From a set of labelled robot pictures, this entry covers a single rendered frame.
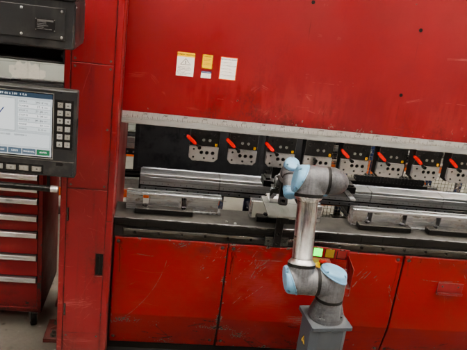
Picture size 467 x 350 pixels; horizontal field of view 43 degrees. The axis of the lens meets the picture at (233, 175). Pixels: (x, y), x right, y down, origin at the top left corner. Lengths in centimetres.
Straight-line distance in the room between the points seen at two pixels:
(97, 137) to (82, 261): 65
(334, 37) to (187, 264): 138
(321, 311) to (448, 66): 144
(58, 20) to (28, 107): 36
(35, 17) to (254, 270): 169
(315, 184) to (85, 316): 146
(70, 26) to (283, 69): 111
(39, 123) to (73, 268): 92
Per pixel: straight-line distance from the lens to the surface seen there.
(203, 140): 303
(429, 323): 368
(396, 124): 322
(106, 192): 291
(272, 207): 306
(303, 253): 246
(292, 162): 285
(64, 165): 249
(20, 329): 379
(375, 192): 362
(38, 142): 249
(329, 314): 256
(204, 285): 324
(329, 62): 304
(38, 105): 245
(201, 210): 318
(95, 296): 317
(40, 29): 242
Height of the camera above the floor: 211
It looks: 19 degrees down
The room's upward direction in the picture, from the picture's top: 7 degrees clockwise
